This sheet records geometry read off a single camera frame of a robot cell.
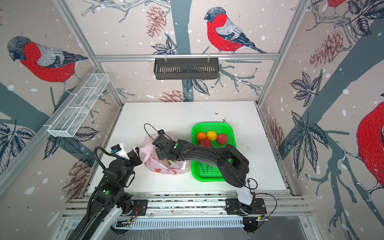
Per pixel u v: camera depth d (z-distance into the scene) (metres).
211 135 0.95
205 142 0.88
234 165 0.48
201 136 0.93
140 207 0.73
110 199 0.55
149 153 0.74
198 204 0.75
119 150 0.67
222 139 0.92
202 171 0.85
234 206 0.73
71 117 0.73
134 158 0.68
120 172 0.61
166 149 0.63
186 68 1.07
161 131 0.75
